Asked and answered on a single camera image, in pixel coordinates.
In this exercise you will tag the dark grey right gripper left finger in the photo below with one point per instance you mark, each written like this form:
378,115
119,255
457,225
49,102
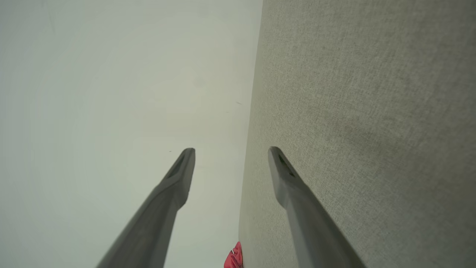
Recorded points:
163,216

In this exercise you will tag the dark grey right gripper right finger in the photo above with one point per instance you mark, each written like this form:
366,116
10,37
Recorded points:
308,223

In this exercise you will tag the red Bulls basketball jersey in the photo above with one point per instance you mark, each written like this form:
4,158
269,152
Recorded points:
235,258

